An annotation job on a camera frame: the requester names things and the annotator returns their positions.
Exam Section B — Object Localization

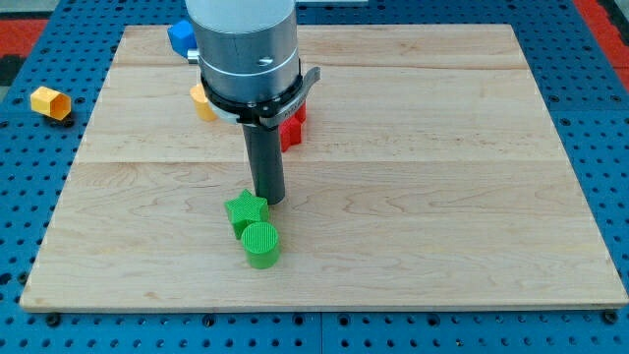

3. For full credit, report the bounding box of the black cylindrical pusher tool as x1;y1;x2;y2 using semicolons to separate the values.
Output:
243;125;285;205

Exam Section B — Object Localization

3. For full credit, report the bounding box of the green star block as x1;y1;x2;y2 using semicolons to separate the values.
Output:
224;189;269;240

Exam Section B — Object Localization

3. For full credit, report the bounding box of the green cylinder block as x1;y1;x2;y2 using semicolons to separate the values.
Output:
241;221;280;269

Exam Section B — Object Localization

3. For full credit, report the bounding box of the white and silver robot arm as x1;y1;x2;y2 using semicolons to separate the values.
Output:
186;0;320;205

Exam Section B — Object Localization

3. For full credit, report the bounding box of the blue cube block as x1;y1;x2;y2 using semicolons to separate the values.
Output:
167;20;198;58

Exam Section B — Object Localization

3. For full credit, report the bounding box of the red star block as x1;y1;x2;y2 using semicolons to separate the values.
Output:
279;103;307;152

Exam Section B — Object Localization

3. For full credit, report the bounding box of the wooden board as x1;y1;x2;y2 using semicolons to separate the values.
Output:
21;25;628;313

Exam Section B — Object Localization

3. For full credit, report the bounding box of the yellow hexagon block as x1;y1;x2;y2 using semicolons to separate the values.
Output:
29;87;72;121

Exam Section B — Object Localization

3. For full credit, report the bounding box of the yellow heart block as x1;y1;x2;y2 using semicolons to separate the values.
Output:
190;84;217;122

